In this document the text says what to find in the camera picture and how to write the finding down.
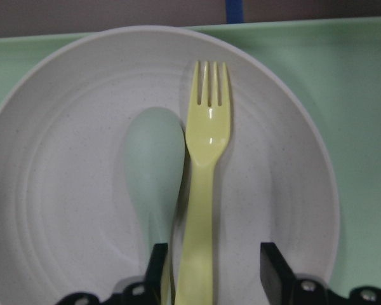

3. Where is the light green tray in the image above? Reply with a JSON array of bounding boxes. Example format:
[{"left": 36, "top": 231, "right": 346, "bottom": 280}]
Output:
[{"left": 0, "top": 16, "right": 381, "bottom": 295}]

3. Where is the yellow plastic fork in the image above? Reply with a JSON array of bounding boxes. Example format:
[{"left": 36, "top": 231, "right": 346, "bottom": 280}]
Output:
[{"left": 175, "top": 62, "right": 231, "bottom": 304}]

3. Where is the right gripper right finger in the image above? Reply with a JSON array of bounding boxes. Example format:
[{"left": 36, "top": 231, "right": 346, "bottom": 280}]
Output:
[{"left": 260, "top": 242, "right": 381, "bottom": 304}]

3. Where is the pale green plastic spoon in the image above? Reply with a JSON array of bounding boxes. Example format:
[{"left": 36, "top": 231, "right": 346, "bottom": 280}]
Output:
[{"left": 123, "top": 107, "right": 187, "bottom": 305}]

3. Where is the white round plate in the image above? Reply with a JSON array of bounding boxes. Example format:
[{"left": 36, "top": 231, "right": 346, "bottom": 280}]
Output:
[{"left": 0, "top": 26, "right": 340, "bottom": 304}]

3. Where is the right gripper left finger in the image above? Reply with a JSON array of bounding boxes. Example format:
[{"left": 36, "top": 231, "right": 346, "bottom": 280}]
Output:
[{"left": 57, "top": 243, "right": 168, "bottom": 305}]

